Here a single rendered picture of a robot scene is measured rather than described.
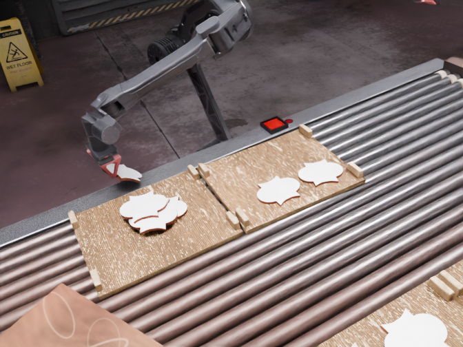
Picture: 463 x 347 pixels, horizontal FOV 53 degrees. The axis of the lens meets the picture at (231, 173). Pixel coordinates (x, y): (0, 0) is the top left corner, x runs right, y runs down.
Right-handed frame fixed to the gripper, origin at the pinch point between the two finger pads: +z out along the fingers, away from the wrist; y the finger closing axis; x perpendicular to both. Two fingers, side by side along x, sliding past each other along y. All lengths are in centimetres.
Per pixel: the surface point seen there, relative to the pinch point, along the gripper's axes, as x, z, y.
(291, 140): -57, 6, -21
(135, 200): -0.5, 2.0, -16.7
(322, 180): -49, 5, -45
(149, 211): -1.3, 2.0, -23.9
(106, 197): 4.1, 8.1, -1.9
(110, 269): 16.0, 5.5, -33.2
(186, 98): -128, 103, 194
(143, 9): -202, 98, 413
